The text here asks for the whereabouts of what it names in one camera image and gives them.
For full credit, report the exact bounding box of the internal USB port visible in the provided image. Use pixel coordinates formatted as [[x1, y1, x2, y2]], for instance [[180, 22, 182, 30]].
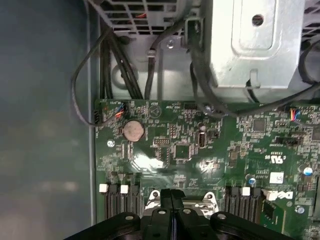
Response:
[[197, 130, 208, 149]]

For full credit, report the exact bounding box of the multicoloured wire connector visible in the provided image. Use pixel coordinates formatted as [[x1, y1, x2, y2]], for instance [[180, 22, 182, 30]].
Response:
[[106, 101, 126, 120], [286, 106, 302, 122]]

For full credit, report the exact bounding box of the green motherboard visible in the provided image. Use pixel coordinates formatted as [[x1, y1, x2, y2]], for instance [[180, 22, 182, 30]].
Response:
[[94, 98, 320, 240]]

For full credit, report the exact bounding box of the perforated metal cage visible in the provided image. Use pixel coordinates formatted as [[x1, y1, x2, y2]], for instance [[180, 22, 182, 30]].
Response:
[[98, 0, 320, 51]]

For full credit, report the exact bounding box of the black and silver PC case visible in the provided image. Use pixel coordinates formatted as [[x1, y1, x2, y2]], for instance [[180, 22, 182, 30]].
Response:
[[0, 0, 320, 240]]

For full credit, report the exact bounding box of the square black chip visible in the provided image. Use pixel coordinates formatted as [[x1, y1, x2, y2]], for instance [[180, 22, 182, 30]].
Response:
[[252, 119, 266, 132]]

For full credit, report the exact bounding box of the white board sticker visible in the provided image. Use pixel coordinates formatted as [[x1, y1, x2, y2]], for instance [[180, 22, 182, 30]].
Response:
[[270, 171, 285, 186]]

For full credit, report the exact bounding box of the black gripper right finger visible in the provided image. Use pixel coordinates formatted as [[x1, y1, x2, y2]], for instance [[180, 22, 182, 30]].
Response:
[[171, 189, 283, 240]]

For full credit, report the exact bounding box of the RAM slot with black clips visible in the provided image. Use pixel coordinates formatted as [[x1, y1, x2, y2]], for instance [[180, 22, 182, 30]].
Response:
[[129, 184, 141, 214], [224, 186, 241, 221], [251, 186, 262, 225]]

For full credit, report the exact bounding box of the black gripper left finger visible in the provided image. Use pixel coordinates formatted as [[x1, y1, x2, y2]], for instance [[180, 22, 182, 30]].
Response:
[[63, 189, 174, 240]]

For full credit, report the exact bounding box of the metal socket cover frame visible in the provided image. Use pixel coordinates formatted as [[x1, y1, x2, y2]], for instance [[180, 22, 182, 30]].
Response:
[[144, 191, 218, 216]]

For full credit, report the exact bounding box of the black cable with ferrite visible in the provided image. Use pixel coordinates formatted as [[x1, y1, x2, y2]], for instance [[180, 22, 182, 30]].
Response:
[[144, 17, 187, 100]]

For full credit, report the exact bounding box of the silver drive cage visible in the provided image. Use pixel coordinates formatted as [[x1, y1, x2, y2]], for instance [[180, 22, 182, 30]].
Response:
[[209, 0, 305, 90]]

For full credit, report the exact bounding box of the green RAM stick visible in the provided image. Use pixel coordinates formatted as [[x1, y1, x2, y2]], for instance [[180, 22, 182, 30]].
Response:
[[260, 197, 288, 235]]

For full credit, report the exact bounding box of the black pin header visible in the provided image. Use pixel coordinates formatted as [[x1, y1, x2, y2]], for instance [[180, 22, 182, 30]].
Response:
[[274, 136, 298, 146]]

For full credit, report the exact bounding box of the thin black cable loop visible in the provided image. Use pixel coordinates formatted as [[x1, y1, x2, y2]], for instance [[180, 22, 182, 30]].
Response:
[[70, 29, 126, 127]]

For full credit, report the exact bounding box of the thick black sleeved cable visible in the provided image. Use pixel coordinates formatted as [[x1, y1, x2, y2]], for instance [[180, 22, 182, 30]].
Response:
[[189, 19, 320, 118]]

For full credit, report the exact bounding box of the round coin battery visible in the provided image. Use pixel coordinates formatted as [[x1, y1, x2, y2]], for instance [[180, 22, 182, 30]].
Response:
[[121, 119, 146, 143]]

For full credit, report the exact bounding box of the RAM slot with white clips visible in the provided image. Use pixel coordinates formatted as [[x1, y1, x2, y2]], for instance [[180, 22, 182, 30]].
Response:
[[241, 186, 252, 223], [98, 183, 111, 226], [119, 184, 131, 217], [260, 189, 273, 201]]

